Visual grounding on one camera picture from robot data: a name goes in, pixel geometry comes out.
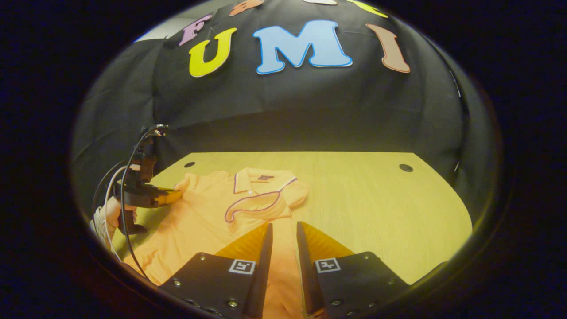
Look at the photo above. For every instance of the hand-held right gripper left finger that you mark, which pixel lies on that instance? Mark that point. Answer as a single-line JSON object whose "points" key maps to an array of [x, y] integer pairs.
{"points": [[263, 266]]}

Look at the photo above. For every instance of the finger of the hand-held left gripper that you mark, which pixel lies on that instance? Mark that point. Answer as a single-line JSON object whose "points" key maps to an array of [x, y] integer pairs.
{"points": [[166, 196]]}

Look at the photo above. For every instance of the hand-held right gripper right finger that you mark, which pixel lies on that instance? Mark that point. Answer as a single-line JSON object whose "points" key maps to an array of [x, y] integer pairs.
{"points": [[303, 266]]}

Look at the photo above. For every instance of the orange T-shirt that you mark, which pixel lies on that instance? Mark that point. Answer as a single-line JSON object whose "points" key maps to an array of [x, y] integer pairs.
{"points": [[199, 221]]}

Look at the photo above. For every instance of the black backdrop cloth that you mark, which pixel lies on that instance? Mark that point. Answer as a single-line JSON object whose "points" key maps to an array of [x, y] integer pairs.
{"points": [[310, 110]]}

